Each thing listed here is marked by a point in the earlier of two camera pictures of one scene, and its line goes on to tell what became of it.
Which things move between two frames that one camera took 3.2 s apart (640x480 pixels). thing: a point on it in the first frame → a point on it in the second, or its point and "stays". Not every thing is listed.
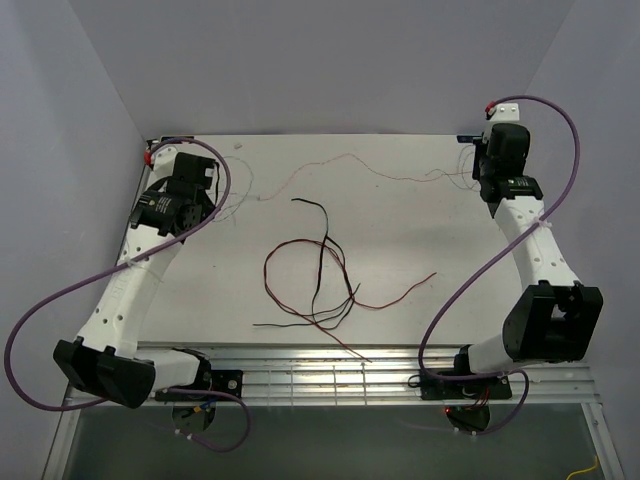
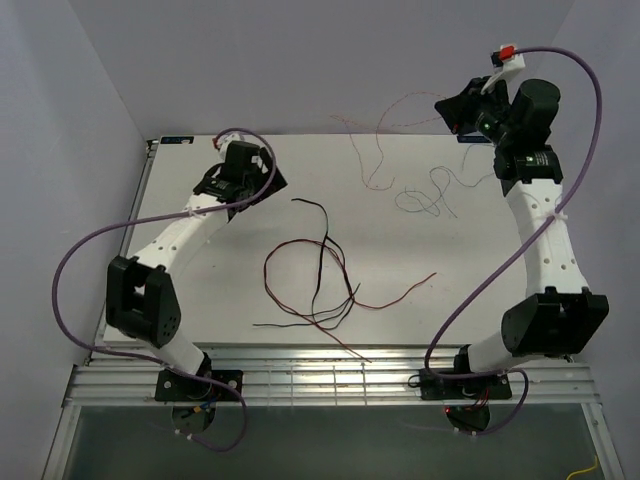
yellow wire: (586, 470) stays
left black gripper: (209, 204) → (266, 160)
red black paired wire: (348, 283) stays
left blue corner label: (176, 139) stays
